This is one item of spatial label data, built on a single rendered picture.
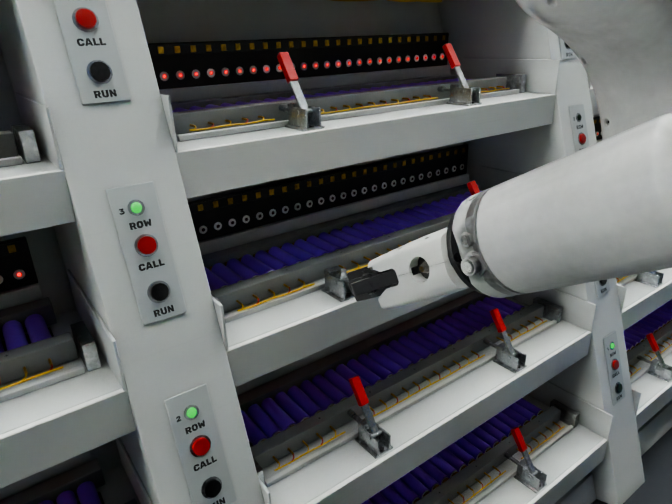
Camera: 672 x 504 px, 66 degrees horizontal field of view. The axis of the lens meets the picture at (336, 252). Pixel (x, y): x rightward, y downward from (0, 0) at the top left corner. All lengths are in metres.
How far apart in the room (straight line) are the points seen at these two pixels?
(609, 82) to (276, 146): 0.31
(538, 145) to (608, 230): 0.61
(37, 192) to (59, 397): 0.17
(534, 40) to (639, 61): 0.52
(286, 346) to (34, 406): 0.23
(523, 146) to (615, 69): 0.53
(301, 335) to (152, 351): 0.16
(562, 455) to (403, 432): 0.37
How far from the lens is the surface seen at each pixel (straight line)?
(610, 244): 0.33
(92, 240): 0.48
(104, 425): 0.51
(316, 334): 0.57
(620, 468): 1.10
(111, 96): 0.50
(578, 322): 0.96
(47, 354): 0.55
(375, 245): 0.69
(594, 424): 1.04
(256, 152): 0.54
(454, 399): 0.75
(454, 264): 0.41
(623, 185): 0.32
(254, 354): 0.54
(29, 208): 0.49
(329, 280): 0.60
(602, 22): 0.37
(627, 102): 0.44
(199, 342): 0.51
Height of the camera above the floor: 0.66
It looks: 8 degrees down
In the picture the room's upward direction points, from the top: 12 degrees counter-clockwise
